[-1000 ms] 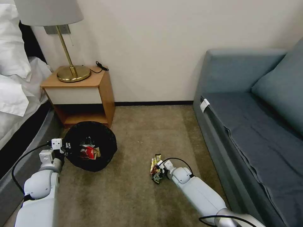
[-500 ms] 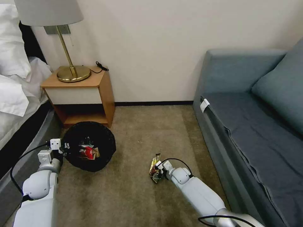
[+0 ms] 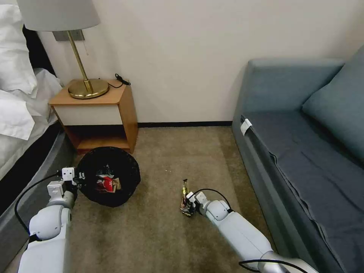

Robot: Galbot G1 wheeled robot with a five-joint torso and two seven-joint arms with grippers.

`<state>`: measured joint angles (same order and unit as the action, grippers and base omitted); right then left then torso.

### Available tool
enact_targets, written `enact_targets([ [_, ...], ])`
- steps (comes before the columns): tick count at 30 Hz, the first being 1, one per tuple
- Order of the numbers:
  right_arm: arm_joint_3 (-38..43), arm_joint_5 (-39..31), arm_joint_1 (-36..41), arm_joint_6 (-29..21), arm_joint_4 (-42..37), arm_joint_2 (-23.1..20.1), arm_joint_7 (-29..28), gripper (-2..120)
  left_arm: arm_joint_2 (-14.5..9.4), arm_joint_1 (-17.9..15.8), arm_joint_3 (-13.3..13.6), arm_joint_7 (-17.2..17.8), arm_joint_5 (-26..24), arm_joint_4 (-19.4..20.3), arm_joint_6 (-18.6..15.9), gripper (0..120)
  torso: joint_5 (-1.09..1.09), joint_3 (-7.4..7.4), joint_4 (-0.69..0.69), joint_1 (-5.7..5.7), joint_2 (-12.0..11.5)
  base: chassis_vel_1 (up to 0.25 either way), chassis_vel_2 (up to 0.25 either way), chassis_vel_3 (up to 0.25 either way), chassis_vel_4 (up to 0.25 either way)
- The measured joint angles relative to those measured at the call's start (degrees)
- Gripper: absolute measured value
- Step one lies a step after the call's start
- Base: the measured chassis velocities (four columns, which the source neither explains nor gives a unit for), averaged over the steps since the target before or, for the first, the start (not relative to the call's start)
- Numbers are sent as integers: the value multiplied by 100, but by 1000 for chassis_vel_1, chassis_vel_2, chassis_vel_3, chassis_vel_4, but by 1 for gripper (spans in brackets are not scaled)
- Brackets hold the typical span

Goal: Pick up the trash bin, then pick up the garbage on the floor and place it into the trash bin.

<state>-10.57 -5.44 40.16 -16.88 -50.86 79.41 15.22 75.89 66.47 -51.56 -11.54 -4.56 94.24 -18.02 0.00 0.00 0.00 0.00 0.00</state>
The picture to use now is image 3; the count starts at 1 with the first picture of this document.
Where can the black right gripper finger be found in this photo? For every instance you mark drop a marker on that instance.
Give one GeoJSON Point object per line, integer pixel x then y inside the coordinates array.
{"type": "Point", "coordinates": [190, 212]}

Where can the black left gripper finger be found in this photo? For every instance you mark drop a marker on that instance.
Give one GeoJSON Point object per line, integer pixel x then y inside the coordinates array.
{"type": "Point", "coordinates": [78, 184]}
{"type": "Point", "coordinates": [81, 175]}

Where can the dark long snack wrapper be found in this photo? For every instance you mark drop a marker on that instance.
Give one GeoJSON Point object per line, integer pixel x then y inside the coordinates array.
{"type": "Point", "coordinates": [184, 196]}

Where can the black round trash bin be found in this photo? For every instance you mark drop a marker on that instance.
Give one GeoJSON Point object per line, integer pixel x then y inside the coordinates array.
{"type": "Point", "coordinates": [125, 176]}

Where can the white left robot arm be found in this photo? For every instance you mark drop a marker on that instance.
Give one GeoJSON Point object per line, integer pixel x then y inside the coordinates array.
{"type": "Point", "coordinates": [47, 227]}

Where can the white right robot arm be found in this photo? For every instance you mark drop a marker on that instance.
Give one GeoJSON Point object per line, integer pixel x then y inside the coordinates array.
{"type": "Point", "coordinates": [241, 230]}

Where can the black and white wrapper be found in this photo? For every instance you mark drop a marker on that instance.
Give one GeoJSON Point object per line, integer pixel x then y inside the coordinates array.
{"type": "Point", "coordinates": [105, 170]}

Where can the red snack wrapper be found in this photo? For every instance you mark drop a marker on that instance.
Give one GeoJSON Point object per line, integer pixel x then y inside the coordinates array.
{"type": "Point", "coordinates": [105, 183]}

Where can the brown crumpled paper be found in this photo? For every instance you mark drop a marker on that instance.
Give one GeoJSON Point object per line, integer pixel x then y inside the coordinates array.
{"type": "Point", "coordinates": [117, 183]}

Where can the wooden nightstand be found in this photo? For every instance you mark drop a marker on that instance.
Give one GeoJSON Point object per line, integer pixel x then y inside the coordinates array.
{"type": "Point", "coordinates": [93, 113]}

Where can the black baseboard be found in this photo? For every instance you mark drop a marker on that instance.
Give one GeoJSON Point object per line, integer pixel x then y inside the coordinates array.
{"type": "Point", "coordinates": [184, 124]}

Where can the white duvet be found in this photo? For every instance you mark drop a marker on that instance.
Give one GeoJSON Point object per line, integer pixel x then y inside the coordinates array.
{"type": "Point", "coordinates": [17, 113]}

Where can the white sofa tag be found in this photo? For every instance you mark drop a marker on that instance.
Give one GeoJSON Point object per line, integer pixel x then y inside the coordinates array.
{"type": "Point", "coordinates": [245, 126]}

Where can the black headboard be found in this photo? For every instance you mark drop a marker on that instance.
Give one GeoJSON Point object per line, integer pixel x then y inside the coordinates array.
{"type": "Point", "coordinates": [39, 54]}

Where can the dark blue sofa sheet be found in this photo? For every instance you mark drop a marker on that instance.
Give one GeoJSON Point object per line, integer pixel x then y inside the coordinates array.
{"type": "Point", "coordinates": [318, 170]}

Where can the blue-grey sofa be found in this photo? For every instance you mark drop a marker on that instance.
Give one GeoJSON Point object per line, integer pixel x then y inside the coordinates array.
{"type": "Point", "coordinates": [256, 91]}

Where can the white pillow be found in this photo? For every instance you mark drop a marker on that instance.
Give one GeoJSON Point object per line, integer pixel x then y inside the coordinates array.
{"type": "Point", "coordinates": [14, 51]}

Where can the brass lamp with grey shade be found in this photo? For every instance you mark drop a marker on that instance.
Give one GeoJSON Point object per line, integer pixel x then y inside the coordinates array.
{"type": "Point", "coordinates": [57, 14]}

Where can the blue-grey sofa cushion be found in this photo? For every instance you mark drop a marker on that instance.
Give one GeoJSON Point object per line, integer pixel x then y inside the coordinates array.
{"type": "Point", "coordinates": [338, 113]}

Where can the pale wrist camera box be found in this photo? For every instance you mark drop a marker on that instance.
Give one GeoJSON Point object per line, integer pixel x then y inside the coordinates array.
{"type": "Point", "coordinates": [190, 196]}
{"type": "Point", "coordinates": [68, 173]}

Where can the grey wall switch plate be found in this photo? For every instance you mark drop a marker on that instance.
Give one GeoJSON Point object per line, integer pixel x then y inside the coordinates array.
{"type": "Point", "coordinates": [61, 36]}

